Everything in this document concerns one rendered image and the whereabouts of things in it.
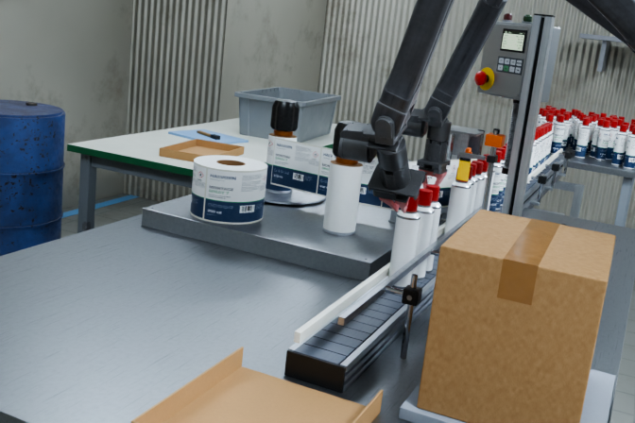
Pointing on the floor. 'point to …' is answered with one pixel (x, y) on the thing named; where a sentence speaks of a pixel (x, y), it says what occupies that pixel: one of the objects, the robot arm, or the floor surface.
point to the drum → (30, 174)
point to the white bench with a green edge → (145, 163)
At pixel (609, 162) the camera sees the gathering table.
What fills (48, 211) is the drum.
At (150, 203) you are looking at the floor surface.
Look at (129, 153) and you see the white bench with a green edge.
